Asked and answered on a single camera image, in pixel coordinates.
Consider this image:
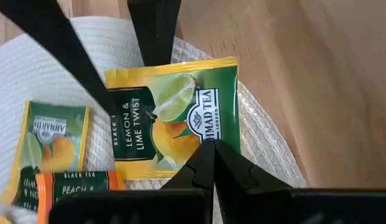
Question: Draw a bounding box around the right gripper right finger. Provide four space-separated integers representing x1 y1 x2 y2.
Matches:
215 139 292 190

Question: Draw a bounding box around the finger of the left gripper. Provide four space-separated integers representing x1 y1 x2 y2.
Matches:
127 0 182 67
0 0 115 114

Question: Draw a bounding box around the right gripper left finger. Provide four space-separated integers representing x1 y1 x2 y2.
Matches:
160 139 215 190

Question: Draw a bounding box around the green lemon tea sachet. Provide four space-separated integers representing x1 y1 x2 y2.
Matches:
0 100 90 212
104 55 242 181

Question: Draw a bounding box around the red peach tea sachet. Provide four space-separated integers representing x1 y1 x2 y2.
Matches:
35 170 126 224

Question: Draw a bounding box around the white round woven placemat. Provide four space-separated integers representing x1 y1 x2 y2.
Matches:
0 16 308 224

